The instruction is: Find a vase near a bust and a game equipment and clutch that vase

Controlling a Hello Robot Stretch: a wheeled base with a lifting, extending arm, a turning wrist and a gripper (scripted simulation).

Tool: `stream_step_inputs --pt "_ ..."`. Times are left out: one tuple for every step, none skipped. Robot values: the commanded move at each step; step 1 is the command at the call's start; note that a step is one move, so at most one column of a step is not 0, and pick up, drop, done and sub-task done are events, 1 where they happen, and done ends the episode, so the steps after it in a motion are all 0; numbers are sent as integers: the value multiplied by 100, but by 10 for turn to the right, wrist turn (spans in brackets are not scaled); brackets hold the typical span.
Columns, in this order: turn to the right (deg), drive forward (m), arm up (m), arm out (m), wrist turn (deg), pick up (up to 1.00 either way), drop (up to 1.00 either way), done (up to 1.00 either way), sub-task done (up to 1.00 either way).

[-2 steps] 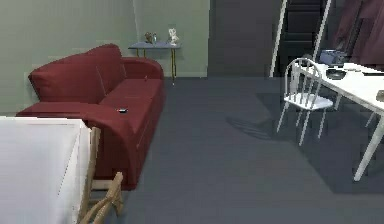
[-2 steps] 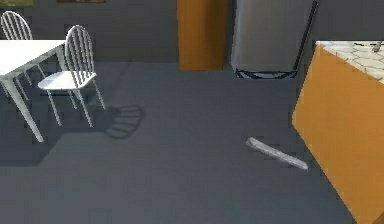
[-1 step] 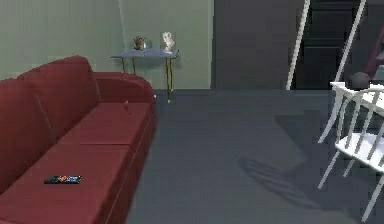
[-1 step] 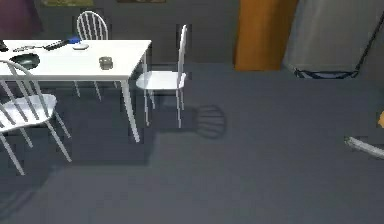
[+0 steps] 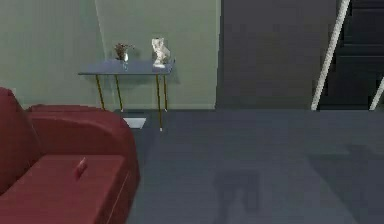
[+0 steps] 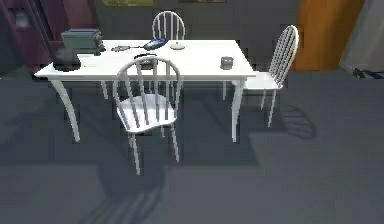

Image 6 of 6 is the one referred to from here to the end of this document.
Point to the grey-green toaster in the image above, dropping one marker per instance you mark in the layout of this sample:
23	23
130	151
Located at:
81	39

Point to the dark fork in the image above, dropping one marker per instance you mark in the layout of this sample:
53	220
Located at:
120	48

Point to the white spindle-back chair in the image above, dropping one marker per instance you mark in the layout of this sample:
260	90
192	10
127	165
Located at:
281	60
146	113
168	25

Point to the grey mug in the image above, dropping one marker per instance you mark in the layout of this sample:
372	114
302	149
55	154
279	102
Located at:
227	62

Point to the blue spatula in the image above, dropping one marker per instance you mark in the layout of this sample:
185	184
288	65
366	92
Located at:
155	43

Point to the orange wooden door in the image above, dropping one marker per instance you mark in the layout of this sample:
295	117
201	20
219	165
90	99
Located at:
325	33

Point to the white round dish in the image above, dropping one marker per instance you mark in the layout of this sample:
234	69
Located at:
177	46

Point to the white dining table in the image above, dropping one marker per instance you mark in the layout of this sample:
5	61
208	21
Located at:
200	63

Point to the grey curtain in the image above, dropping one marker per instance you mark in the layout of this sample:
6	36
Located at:
365	36

